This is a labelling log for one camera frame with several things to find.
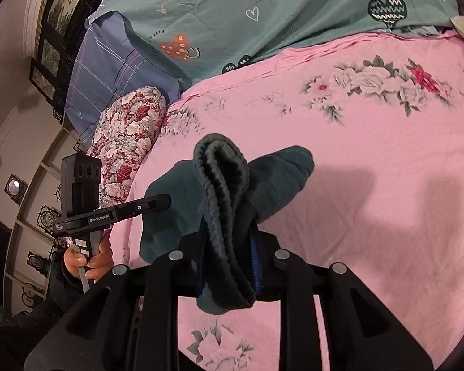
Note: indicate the blue plaid pillow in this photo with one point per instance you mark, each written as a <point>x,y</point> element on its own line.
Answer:
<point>100,69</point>

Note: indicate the round ornament in black frame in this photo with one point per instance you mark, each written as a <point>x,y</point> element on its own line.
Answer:
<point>48,218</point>
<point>15,188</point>
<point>36,263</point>

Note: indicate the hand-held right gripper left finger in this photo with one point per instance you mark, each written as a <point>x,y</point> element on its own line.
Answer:
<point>187,270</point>

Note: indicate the pink floral bed sheet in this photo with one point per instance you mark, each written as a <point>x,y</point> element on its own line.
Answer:
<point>371,162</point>

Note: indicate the person's left hand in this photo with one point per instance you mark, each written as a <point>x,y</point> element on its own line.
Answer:
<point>96,262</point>

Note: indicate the dark teal pants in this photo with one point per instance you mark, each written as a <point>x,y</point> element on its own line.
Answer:
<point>278,177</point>

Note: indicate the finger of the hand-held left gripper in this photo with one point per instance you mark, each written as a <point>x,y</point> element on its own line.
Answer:
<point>152,203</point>

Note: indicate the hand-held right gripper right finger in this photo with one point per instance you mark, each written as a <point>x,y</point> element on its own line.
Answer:
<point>268,274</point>

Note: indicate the white display shelf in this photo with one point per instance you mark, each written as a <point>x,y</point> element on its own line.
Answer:
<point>31,208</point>

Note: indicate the person's dark jacket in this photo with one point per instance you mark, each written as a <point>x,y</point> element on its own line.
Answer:
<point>19,336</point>

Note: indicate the teal heart-print quilt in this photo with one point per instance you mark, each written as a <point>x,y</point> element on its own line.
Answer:
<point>255,0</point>

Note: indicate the black framed picture panels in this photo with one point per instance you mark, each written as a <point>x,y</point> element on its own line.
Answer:
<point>58,15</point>

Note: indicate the person's left forearm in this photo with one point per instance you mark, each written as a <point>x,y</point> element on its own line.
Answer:
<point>62,282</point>

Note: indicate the red floral pillow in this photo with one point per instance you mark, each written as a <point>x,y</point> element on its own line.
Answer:
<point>131,131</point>

